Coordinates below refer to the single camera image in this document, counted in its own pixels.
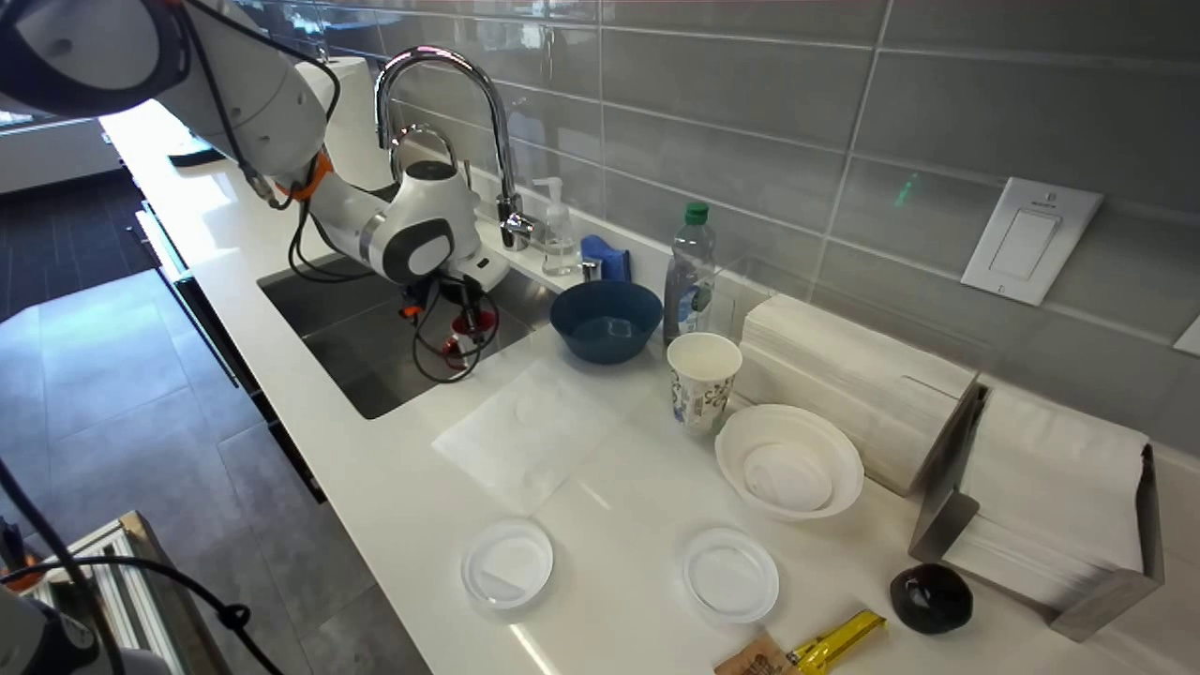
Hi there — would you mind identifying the red mug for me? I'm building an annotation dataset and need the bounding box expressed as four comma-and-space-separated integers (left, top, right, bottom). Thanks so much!
441, 311, 499, 368

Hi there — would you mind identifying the steel sink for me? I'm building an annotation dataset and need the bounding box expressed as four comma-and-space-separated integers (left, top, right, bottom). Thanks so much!
257, 251, 563, 421

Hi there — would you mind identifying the chrome gooseneck faucet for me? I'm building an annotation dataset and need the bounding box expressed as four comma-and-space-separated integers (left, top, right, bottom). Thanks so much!
374, 45, 536, 252

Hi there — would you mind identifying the clear soap dispenser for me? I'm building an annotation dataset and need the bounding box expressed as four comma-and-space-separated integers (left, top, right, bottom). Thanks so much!
532, 176, 583, 278

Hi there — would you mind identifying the dark blue bowl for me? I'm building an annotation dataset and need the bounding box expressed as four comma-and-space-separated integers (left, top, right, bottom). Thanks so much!
549, 279, 665, 366

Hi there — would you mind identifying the blue sponge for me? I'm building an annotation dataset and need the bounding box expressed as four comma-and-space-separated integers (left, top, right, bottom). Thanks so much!
579, 234, 632, 283

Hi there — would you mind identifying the white paper sheet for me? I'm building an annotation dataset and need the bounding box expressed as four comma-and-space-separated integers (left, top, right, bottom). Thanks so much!
431, 356, 625, 518

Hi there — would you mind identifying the small chrome tap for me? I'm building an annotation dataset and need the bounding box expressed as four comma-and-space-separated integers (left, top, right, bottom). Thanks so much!
390, 125, 473, 189

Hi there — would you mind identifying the white paper towel roll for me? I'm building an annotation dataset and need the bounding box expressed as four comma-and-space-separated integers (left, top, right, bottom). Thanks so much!
296, 56, 397, 194

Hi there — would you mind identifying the dish soap bottle green cap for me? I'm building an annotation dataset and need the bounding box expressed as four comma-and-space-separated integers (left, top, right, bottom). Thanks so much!
663, 202, 719, 347

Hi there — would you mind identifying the printed paper cup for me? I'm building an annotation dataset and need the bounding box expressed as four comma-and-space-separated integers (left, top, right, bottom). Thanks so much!
667, 332, 744, 435

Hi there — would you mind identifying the white plastic lid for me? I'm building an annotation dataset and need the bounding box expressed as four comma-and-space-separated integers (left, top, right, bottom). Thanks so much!
682, 527, 781, 626
460, 518, 556, 613

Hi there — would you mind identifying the flat black object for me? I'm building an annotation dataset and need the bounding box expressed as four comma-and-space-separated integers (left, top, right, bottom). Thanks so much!
167, 139, 228, 169

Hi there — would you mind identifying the white paper bowl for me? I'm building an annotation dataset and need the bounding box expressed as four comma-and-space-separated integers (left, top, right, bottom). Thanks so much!
714, 404, 865, 523

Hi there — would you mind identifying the stack of folded paper towels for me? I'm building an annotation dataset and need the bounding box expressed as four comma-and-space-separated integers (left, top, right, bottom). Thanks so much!
737, 292, 980, 497

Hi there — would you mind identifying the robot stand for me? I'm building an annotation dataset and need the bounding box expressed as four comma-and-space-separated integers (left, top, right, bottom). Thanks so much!
17, 511, 233, 675

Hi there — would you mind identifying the brown sachet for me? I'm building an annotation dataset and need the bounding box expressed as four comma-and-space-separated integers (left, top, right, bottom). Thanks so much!
713, 635, 799, 675

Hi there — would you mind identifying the yellow sachet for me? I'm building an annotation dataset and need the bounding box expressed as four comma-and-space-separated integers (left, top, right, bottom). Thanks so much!
786, 609, 888, 675

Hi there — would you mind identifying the metal napkin holder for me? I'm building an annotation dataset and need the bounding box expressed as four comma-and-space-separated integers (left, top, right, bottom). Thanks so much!
907, 380, 1166, 644

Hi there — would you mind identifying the black round object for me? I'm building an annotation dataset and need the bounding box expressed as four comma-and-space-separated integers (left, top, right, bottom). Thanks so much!
889, 562, 975, 637

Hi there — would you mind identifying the stack of white napkins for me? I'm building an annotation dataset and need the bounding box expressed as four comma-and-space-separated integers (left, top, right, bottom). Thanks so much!
942, 386, 1152, 610

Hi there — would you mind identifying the white wall switch plate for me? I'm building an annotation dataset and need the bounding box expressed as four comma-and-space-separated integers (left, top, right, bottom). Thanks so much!
960, 176, 1105, 308

